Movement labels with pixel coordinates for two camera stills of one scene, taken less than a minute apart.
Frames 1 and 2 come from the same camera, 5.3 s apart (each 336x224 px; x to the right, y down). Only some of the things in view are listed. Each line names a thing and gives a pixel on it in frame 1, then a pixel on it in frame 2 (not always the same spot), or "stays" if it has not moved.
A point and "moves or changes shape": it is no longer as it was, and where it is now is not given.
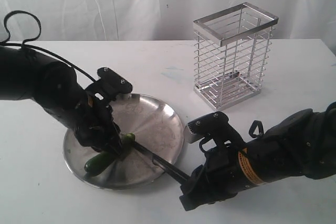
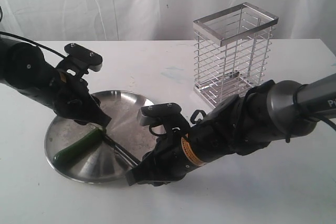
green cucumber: x=100 y=162 to x=79 y=147
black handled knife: x=164 y=165 moves or changes shape
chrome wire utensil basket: x=232 y=49 stays
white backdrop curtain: x=158 y=6 stays
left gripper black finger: x=114 y=139 to x=97 y=115
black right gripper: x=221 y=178 to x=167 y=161
